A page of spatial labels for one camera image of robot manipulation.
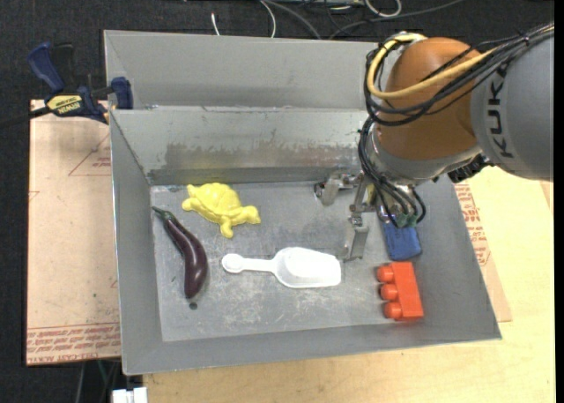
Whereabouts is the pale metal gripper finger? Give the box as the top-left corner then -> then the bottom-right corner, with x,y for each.
342,213 -> 370,263
314,174 -> 354,207

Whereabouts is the blue rectangular block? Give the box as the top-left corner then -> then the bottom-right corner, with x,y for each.
382,214 -> 423,262

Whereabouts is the white plastic scoop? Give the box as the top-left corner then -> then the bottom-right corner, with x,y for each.
220,246 -> 343,290

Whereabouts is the orange toy building block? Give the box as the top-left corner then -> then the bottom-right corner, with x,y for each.
375,261 -> 426,322

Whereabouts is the grey metal bin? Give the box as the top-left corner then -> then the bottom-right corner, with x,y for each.
103,29 -> 503,377

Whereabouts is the yellow toy turtle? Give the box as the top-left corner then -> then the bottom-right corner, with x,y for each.
181,182 -> 262,240

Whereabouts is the purple toy eggplant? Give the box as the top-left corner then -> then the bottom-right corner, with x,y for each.
151,205 -> 210,300

